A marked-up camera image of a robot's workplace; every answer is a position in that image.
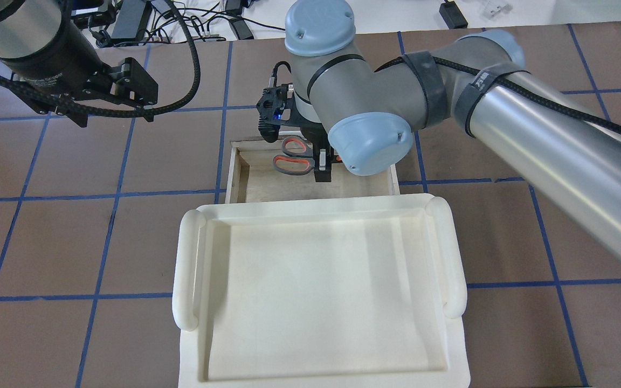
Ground black braided cable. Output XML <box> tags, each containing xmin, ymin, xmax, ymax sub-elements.
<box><xmin>0</xmin><ymin>0</ymin><xmax>201</xmax><ymax>118</ymax></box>

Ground black power adapter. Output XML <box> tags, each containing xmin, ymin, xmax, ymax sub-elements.
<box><xmin>438</xmin><ymin>1</ymin><xmax>468</xmax><ymax>30</ymax></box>

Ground grey orange scissors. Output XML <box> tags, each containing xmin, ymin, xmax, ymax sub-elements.
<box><xmin>273</xmin><ymin>135</ymin><xmax>315</xmax><ymax>175</ymax></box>

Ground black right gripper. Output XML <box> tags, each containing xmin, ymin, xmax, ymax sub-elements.
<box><xmin>256</xmin><ymin>61</ymin><xmax>338</xmax><ymax>183</ymax></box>

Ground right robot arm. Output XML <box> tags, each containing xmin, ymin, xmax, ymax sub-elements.
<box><xmin>284</xmin><ymin>1</ymin><xmax>621</xmax><ymax>261</ymax></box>

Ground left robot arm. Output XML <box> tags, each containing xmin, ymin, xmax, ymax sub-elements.
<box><xmin>0</xmin><ymin>1</ymin><xmax>158</xmax><ymax>127</ymax></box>

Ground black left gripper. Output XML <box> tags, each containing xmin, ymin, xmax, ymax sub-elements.
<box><xmin>11</xmin><ymin>57</ymin><xmax>158</xmax><ymax>128</ymax></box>

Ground wooden drawer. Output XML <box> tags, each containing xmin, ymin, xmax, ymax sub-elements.
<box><xmin>225</xmin><ymin>129</ymin><xmax>401</xmax><ymax>204</ymax></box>

